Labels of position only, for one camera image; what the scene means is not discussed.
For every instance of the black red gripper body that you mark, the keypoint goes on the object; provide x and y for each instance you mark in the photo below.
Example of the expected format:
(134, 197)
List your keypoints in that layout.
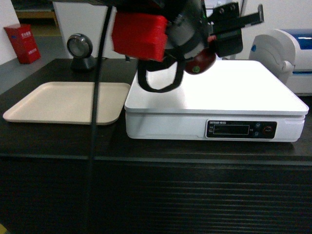
(153, 29)

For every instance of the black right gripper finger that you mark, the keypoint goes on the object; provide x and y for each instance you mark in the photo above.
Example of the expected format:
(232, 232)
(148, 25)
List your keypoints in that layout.
(226, 18)

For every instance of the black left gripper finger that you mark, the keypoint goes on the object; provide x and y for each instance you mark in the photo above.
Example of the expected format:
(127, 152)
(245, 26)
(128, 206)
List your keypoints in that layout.
(226, 44)

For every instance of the dark red mango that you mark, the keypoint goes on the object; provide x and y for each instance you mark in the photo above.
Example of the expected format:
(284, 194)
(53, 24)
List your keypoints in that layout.
(201, 63)

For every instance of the white checkout scale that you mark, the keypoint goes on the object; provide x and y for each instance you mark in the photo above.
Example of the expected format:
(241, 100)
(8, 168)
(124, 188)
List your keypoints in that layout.
(233, 100)

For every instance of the white blue label printer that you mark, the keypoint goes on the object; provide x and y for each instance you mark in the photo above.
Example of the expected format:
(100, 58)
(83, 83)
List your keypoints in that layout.
(287, 53)

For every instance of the black barcode scanner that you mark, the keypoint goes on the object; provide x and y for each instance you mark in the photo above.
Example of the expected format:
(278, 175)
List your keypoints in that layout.
(80, 48)

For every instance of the wooden table in background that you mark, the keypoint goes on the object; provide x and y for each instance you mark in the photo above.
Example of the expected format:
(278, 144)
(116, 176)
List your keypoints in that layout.
(37, 12)

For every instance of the beige plastic tray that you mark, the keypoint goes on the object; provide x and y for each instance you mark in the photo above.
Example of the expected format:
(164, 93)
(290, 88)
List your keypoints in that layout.
(70, 103)

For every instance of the red fire extinguisher box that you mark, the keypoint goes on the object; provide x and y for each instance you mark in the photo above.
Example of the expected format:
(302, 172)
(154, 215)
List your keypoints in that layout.
(23, 43)

